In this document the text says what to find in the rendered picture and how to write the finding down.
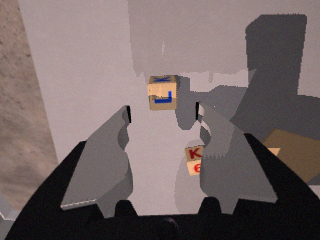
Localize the tan flat mat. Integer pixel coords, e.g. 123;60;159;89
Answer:
261;128;320;183

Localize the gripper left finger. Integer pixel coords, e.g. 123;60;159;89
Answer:
5;105;133;240

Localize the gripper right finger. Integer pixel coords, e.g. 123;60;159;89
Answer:
196;101;320;240

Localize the tan block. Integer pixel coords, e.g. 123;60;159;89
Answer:
147;75;177;111
184;145;204;176

